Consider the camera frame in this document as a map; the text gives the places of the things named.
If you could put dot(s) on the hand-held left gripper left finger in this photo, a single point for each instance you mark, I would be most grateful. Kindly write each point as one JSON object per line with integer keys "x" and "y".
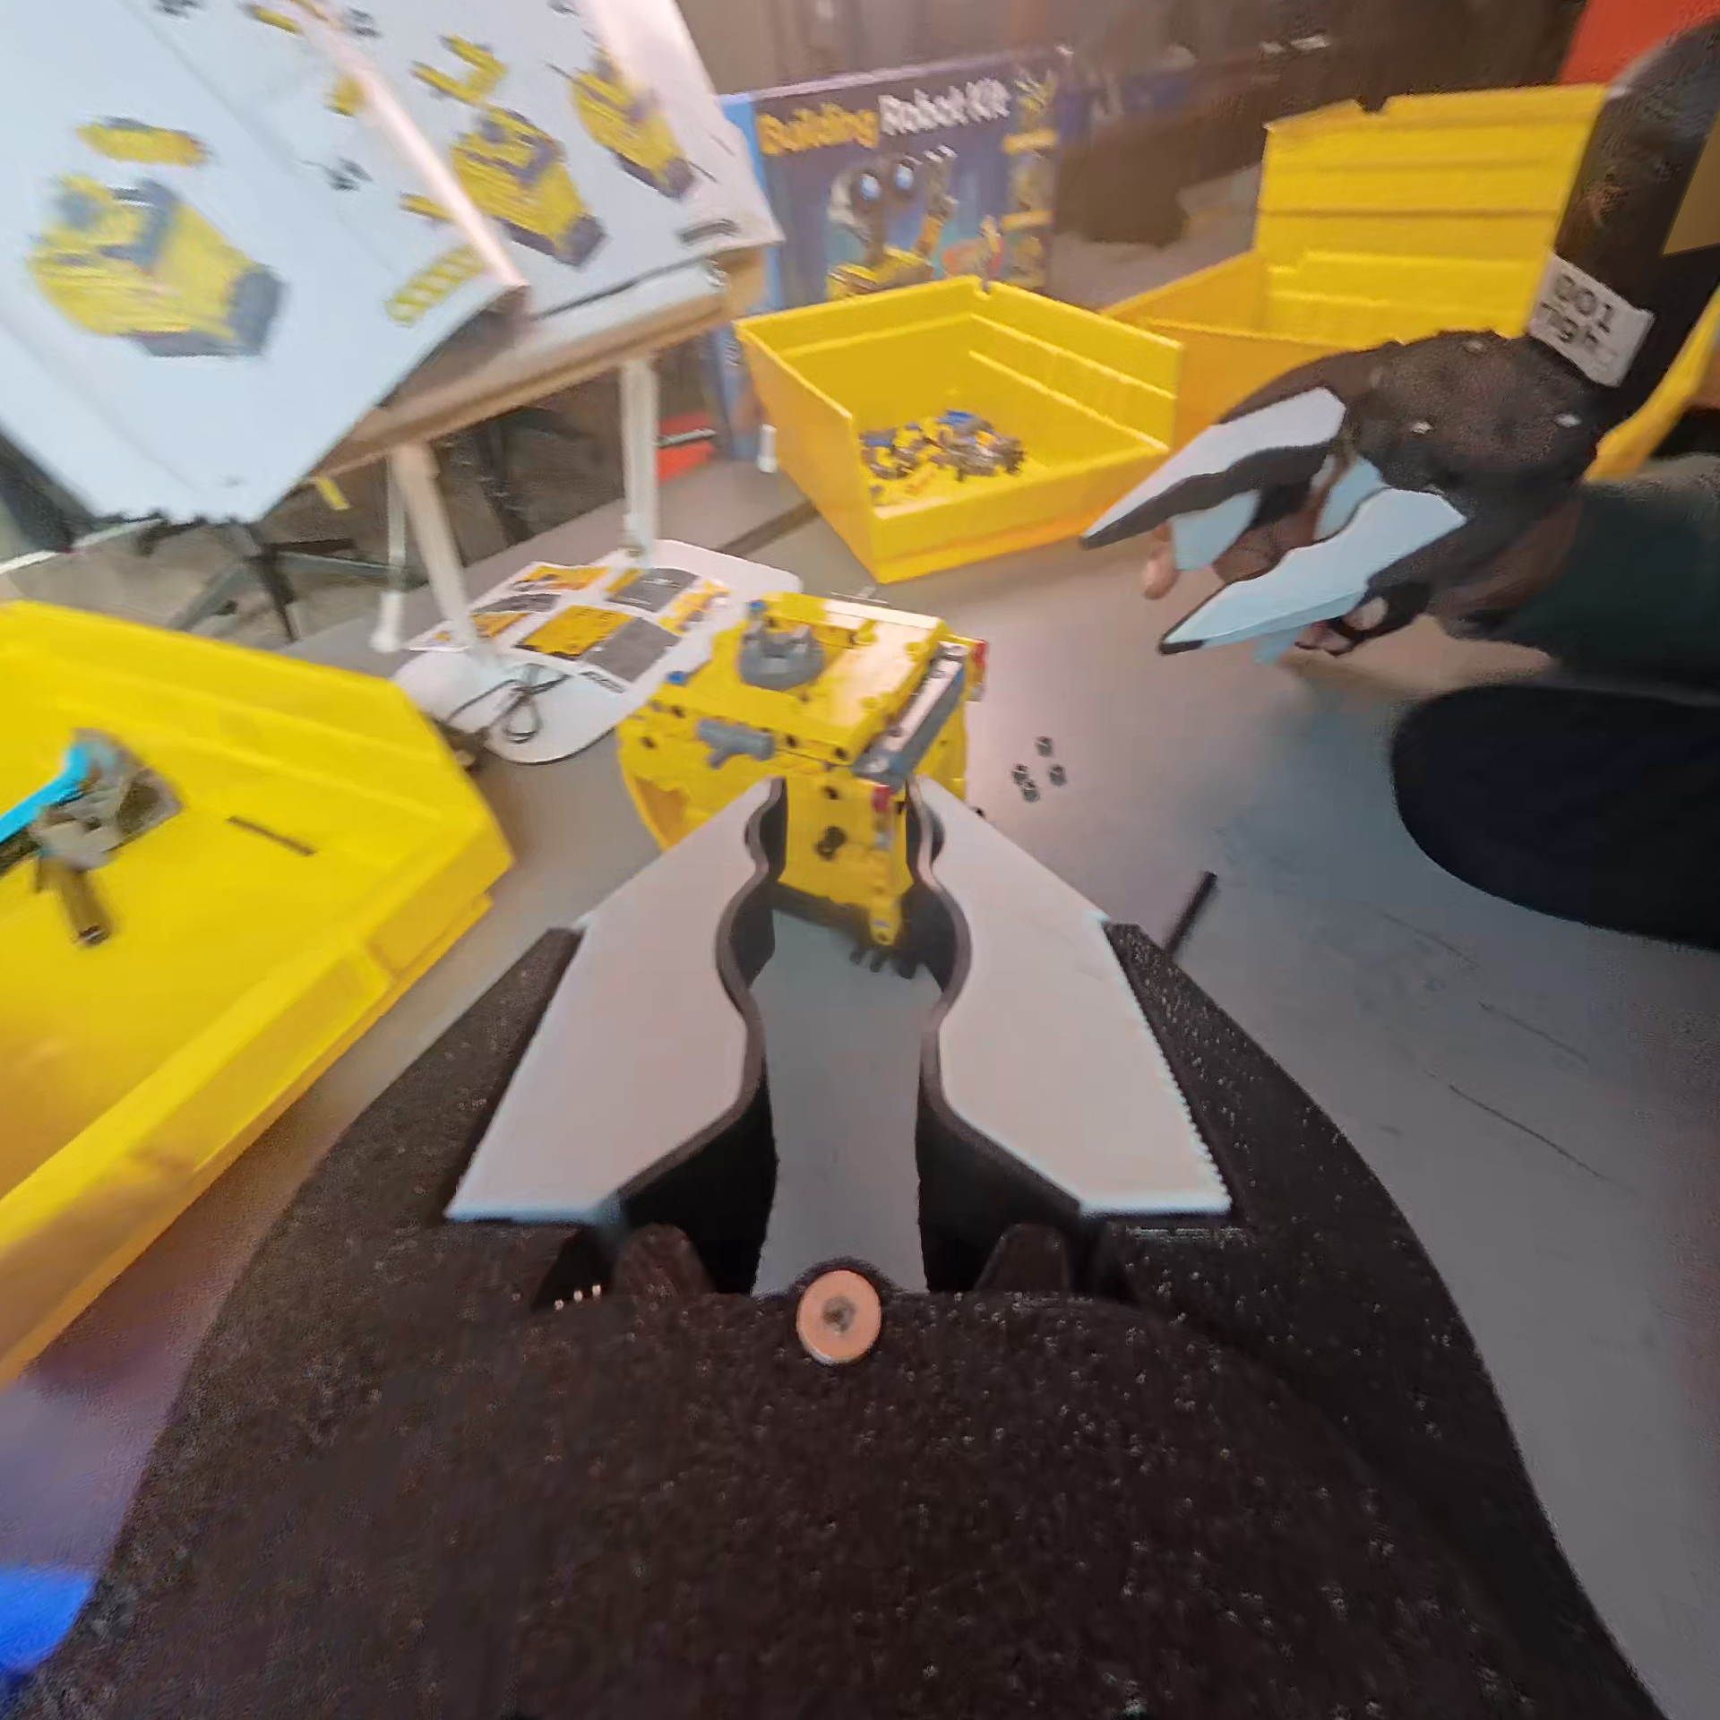
{"x": 604, "y": 1076}

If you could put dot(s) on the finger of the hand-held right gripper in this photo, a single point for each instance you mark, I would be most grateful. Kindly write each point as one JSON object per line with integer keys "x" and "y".
{"x": 1343, "y": 551}
{"x": 1236, "y": 452}

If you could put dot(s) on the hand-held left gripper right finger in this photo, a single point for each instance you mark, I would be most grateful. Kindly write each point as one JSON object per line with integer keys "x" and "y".
{"x": 1076, "y": 1076}

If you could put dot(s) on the yellow lego model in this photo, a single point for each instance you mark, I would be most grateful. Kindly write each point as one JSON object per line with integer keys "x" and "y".
{"x": 699, "y": 772}

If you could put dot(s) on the lego instruction booklet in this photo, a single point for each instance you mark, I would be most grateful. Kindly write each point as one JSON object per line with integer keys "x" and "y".
{"x": 133, "y": 405}

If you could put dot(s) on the person's right forearm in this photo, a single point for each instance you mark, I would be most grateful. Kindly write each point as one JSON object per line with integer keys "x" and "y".
{"x": 1639, "y": 563}

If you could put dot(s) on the pile of mixed lego pieces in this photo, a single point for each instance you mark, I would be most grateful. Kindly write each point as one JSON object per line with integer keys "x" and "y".
{"x": 941, "y": 456}

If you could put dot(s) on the grey lego piece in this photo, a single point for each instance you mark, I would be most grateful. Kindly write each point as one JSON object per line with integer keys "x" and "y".
{"x": 115, "y": 807}

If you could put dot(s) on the person's right hand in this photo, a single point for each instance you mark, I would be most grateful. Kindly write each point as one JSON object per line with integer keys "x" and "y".
{"x": 1276, "y": 525}

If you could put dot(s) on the stack of yellow bins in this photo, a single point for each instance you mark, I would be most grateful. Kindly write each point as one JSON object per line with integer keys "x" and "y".
{"x": 1411, "y": 202}

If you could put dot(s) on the wooden book stand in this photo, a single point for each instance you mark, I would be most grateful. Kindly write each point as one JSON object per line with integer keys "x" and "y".
{"x": 592, "y": 725}

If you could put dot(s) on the dark blue toy box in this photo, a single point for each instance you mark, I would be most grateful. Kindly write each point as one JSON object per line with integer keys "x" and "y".
{"x": 806, "y": 202}

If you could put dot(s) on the blue brick separator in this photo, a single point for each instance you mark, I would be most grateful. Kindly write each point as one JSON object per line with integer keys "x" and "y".
{"x": 54, "y": 793}

